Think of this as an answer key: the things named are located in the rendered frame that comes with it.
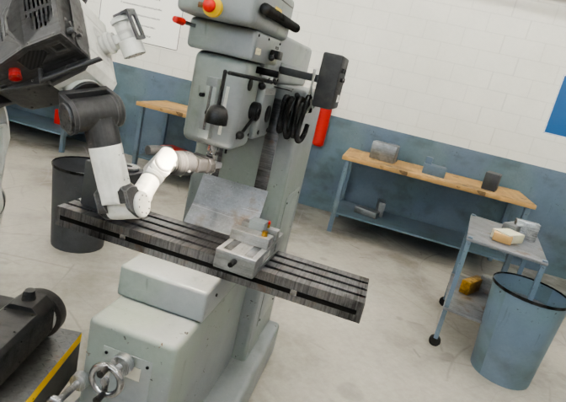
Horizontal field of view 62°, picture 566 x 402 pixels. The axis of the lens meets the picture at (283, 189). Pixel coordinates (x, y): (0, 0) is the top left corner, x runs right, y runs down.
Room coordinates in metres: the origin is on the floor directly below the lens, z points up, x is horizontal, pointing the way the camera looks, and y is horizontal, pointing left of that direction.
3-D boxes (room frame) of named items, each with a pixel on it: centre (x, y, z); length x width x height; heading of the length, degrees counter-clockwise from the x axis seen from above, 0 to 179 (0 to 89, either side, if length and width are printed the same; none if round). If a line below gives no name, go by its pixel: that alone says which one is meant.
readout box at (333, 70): (1.96, -0.10, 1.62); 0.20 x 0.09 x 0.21; 169
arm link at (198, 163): (1.65, 0.34, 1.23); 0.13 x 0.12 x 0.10; 54
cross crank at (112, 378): (1.24, 0.38, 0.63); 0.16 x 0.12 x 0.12; 169
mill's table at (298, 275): (1.71, 0.22, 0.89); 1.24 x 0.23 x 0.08; 79
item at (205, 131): (1.62, 0.31, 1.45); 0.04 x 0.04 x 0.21; 79
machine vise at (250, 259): (1.65, 0.07, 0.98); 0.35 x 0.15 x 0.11; 167
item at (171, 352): (1.70, 0.29, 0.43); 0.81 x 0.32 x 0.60; 169
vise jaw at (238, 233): (1.63, 0.07, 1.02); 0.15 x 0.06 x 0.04; 77
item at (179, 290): (1.73, 0.29, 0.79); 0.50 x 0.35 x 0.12; 169
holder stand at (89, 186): (1.82, 0.67, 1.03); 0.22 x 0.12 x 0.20; 72
